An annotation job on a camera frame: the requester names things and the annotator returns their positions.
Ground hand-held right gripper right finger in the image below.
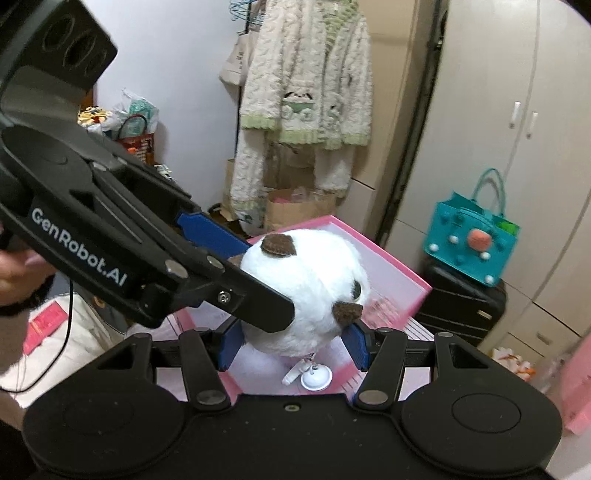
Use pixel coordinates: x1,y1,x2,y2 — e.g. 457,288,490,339
342,320,490,409

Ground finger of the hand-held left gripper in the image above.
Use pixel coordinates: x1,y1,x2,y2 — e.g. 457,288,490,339
90,154,250,261
164,254,296,333

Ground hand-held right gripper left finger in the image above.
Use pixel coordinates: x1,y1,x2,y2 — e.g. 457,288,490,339
95,318,245,411

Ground white plush toy with bell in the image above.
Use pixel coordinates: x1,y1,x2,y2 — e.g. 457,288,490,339
229,229,370,394

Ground pink cardboard box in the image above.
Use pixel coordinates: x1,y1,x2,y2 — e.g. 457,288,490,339
171,215,432,402

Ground person's left hand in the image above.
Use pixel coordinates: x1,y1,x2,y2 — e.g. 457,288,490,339
0,249,54,308

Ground narrow brown paper bag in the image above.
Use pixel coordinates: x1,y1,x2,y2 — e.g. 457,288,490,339
224,159,241,213

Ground colourful toy pile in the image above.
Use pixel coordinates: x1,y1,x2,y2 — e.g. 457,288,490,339
76,107,109,127

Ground large brown paper bag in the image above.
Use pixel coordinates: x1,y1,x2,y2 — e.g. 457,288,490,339
265,187,340,232

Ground red gift bag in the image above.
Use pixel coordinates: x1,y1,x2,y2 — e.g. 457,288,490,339
115,115,158,167

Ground black suitcase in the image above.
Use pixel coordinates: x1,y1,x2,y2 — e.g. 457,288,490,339
416,261,508,347

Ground white green plastic bag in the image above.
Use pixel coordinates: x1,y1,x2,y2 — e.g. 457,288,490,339
108,90,160,134

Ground pink card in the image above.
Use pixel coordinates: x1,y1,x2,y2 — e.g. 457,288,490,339
23,300,70,356

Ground cream cloth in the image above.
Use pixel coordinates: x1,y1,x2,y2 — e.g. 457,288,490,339
0,295,130,416

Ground teal felt handbag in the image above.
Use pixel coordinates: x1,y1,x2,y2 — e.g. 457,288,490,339
424,168,522,288

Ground beige canvas tote bag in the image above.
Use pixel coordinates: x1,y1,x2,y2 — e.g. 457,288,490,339
218,32,259,86

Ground cream fleece pajama jacket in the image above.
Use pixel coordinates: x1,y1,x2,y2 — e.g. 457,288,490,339
240,0,374,148

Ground white wardrobe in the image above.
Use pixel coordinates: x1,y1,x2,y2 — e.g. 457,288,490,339
355,0,591,361

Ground pink shopping bag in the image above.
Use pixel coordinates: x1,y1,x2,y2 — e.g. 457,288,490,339
551,342,591,437

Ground beige tall cabinet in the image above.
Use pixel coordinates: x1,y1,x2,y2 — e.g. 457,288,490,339
351,0,435,241

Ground black cable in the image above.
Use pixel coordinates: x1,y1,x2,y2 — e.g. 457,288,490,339
0,277,75,394

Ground blue wire hangers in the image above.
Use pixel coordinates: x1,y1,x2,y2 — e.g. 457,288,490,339
228,0,269,35

